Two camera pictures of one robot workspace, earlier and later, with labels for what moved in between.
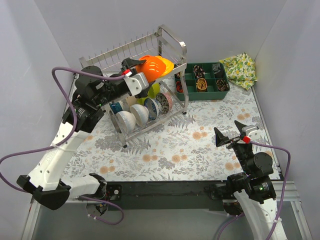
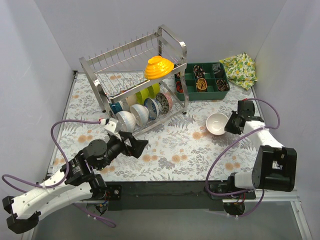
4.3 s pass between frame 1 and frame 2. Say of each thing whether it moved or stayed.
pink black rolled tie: stayed
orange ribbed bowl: moved
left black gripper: moved
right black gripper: moved
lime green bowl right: stayed
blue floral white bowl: stayed
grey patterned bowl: stayed
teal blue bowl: stayed
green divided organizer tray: stayed
